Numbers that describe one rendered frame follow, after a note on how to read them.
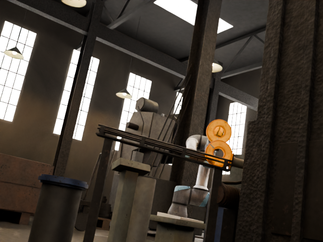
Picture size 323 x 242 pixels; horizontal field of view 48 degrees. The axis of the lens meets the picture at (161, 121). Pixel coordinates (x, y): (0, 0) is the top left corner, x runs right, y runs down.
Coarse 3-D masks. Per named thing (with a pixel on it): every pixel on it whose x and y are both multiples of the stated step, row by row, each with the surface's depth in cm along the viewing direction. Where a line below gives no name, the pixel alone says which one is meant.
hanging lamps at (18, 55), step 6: (66, 0) 780; (72, 0) 782; (78, 0) 780; (84, 0) 767; (72, 6) 789; (78, 6) 787; (138, 24) 1419; (12, 48) 1116; (6, 54) 1139; (12, 54) 1149; (18, 54) 1150; (216, 66) 989; (126, 84) 1357; (126, 90) 1340; (120, 96) 1368; (126, 96) 1369
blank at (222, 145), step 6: (210, 144) 215; (216, 144) 215; (222, 144) 215; (210, 150) 214; (222, 150) 217; (228, 150) 214; (228, 156) 213; (210, 162) 212; (216, 162) 212; (228, 162) 212
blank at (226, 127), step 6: (216, 120) 228; (222, 120) 228; (210, 126) 227; (216, 126) 227; (222, 126) 227; (228, 126) 227; (210, 132) 226; (228, 132) 226; (210, 138) 225; (216, 138) 225; (222, 138) 225; (228, 138) 226
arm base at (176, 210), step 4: (172, 204) 277; (176, 204) 274; (180, 204) 274; (184, 204) 275; (172, 208) 274; (176, 208) 273; (180, 208) 272; (184, 208) 274; (168, 212) 275; (172, 212) 272; (176, 212) 271; (180, 212) 271; (184, 212) 273; (180, 216) 270; (184, 216) 272
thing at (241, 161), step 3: (234, 159) 212; (237, 159) 212; (240, 159) 213; (234, 162) 211; (237, 162) 212; (240, 162) 212; (243, 162) 212; (234, 165) 212; (237, 165) 212; (240, 165) 212; (240, 168) 213
